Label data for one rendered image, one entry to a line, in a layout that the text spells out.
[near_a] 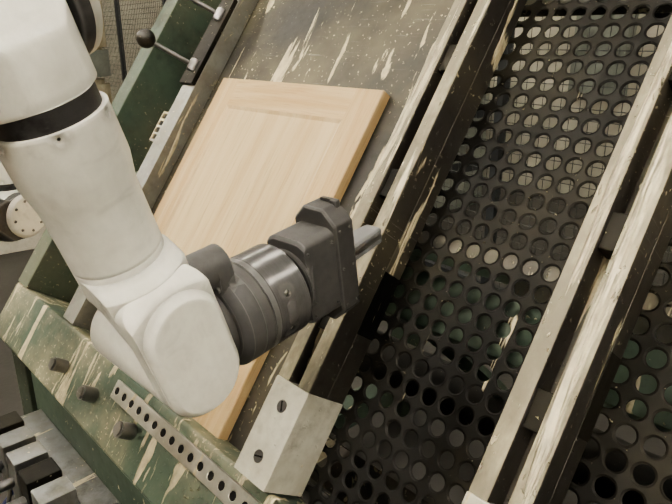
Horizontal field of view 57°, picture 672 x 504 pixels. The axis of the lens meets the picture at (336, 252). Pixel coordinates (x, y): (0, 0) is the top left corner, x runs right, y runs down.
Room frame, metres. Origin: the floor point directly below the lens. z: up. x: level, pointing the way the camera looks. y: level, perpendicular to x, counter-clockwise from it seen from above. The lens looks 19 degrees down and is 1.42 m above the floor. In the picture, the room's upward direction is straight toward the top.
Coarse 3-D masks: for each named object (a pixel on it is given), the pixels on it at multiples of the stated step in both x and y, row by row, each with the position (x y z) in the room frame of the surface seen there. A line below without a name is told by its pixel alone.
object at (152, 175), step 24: (240, 0) 1.37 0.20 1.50; (240, 24) 1.37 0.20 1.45; (216, 48) 1.33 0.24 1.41; (216, 72) 1.32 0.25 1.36; (192, 96) 1.28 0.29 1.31; (168, 120) 1.28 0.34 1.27; (192, 120) 1.28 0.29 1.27; (168, 144) 1.24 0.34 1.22; (144, 168) 1.23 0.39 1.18; (168, 168) 1.24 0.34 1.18; (144, 192) 1.20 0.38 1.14; (72, 312) 1.10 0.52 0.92
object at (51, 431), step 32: (0, 416) 0.98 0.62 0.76; (32, 416) 1.01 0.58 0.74; (64, 416) 0.94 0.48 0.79; (0, 448) 0.89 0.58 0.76; (32, 448) 0.88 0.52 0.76; (64, 448) 0.92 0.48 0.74; (96, 448) 0.84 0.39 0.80; (32, 480) 0.80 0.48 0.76; (64, 480) 0.80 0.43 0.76; (96, 480) 0.83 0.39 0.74; (128, 480) 0.75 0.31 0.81
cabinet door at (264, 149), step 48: (240, 96) 1.20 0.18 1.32; (288, 96) 1.10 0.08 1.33; (336, 96) 1.02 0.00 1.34; (384, 96) 0.96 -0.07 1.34; (192, 144) 1.21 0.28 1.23; (240, 144) 1.12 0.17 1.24; (288, 144) 1.03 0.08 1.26; (336, 144) 0.95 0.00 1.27; (192, 192) 1.12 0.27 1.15; (240, 192) 1.03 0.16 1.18; (288, 192) 0.96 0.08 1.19; (336, 192) 0.89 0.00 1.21; (192, 240) 1.04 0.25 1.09; (240, 240) 0.96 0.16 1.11; (240, 384) 0.77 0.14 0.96
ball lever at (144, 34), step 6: (144, 30) 1.29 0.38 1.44; (150, 30) 1.30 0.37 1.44; (138, 36) 1.29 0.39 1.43; (144, 36) 1.29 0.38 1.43; (150, 36) 1.29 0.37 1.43; (138, 42) 1.29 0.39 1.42; (144, 42) 1.29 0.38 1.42; (150, 42) 1.29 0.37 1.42; (156, 42) 1.30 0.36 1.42; (162, 48) 1.30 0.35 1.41; (174, 54) 1.31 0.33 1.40; (180, 60) 1.31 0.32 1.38; (186, 60) 1.31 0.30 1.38; (192, 60) 1.31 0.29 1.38; (198, 60) 1.31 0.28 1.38; (192, 66) 1.30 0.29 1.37
